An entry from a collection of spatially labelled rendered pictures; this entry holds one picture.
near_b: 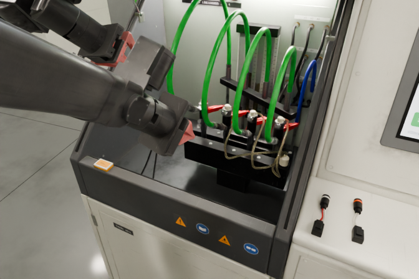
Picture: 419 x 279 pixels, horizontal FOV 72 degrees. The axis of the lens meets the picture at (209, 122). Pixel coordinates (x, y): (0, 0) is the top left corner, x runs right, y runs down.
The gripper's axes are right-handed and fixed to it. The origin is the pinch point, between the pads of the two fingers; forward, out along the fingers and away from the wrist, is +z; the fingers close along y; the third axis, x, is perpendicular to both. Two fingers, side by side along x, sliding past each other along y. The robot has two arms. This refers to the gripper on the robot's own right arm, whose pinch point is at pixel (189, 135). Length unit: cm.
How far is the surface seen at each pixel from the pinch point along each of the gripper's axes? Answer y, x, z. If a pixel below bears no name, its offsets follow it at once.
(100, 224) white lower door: -44, 42, 33
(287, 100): 21.6, -2.0, 32.9
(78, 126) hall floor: -43, 212, 126
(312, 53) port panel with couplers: 42, 1, 42
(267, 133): 8.4, -7.8, 16.3
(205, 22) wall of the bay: 39, 39, 31
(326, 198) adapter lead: 1.1, -22.7, 31.6
